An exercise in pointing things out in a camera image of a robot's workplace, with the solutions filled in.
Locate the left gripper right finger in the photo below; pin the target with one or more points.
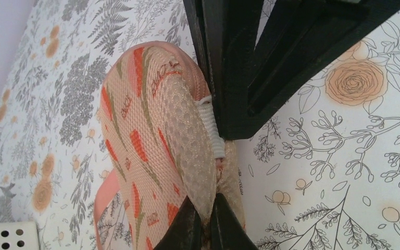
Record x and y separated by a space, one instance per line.
225 230

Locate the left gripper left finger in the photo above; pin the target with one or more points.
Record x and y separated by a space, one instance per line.
185 232

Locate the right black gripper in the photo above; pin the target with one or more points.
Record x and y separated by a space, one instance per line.
252 73

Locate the pink floral laundry bag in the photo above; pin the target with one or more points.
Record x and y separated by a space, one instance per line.
159 129

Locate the floral patterned table mat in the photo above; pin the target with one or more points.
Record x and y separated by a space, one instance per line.
322 173

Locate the white perforated plastic basket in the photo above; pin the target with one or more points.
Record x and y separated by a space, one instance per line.
19 235

